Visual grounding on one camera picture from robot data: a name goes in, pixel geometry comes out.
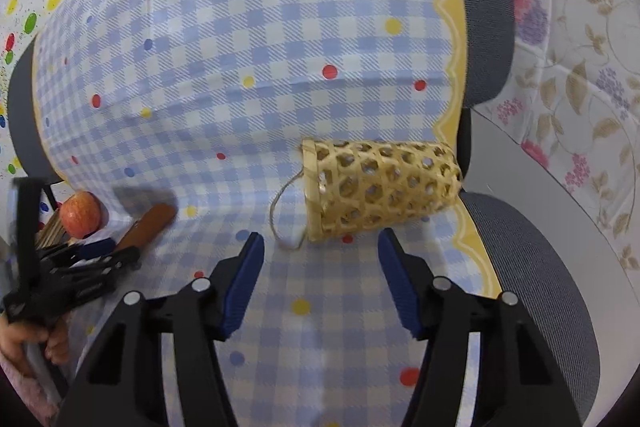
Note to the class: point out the blue checked chair cover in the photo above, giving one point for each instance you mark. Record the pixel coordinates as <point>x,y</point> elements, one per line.
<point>207,103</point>

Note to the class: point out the person's left hand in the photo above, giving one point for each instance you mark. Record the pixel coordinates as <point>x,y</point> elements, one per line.
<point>16,336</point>

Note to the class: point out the floral wall sheet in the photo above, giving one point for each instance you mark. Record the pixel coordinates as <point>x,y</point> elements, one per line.
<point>572,103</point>

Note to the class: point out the orange toy carrot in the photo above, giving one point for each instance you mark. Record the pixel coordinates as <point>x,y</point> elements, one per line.
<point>143,232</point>

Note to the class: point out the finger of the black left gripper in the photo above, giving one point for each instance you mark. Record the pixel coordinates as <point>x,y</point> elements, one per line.
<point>96,270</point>
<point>69,254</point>

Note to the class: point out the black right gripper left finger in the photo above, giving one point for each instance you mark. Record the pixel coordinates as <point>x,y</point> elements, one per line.
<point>150,348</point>

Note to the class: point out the woven bamboo basket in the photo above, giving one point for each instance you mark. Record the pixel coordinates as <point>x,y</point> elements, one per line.
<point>355,186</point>

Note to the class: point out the pink fluffy sleeve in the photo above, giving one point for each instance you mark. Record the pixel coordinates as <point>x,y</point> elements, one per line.
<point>31,393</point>

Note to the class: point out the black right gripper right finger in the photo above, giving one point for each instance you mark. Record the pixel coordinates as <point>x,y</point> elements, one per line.
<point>518,383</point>

